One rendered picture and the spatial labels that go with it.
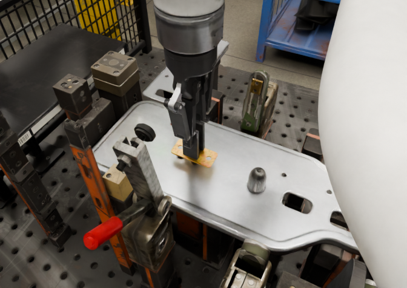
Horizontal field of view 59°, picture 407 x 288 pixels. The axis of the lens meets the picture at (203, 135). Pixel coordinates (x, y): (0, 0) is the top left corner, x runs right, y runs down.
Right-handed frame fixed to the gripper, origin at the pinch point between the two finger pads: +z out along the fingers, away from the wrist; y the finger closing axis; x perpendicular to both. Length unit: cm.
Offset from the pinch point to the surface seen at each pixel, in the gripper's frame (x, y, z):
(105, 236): -1.1, -24.7, -7.3
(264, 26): 39, 172, 77
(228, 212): -10.4, -7.2, 6.5
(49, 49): 47.7, 13.1, 3.4
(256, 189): -13.2, -1.5, 5.2
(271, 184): -15.1, 1.5, 6.5
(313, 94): -12, 67, 37
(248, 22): 67, 220, 106
